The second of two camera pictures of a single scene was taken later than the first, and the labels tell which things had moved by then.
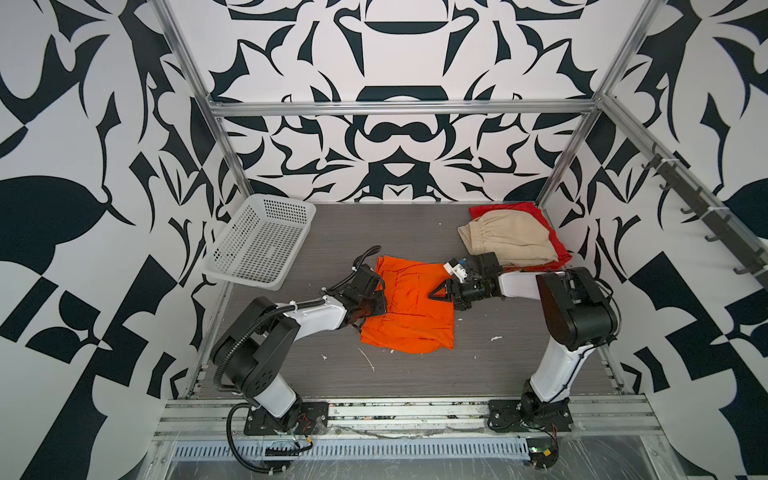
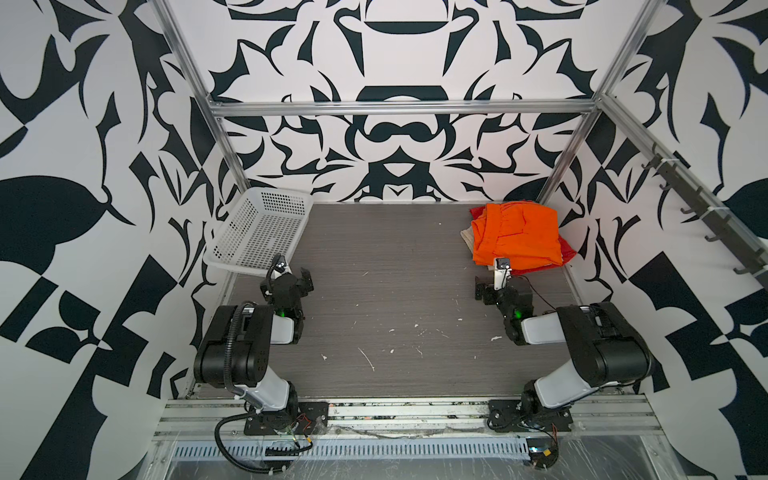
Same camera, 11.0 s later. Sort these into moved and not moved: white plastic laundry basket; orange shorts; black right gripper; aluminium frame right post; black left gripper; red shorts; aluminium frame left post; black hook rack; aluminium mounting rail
Moved: black right gripper; black left gripper; orange shorts
Not moved: red shorts; black hook rack; aluminium frame left post; white plastic laundry basket; aluminium frame right post; aluminium mounting rail
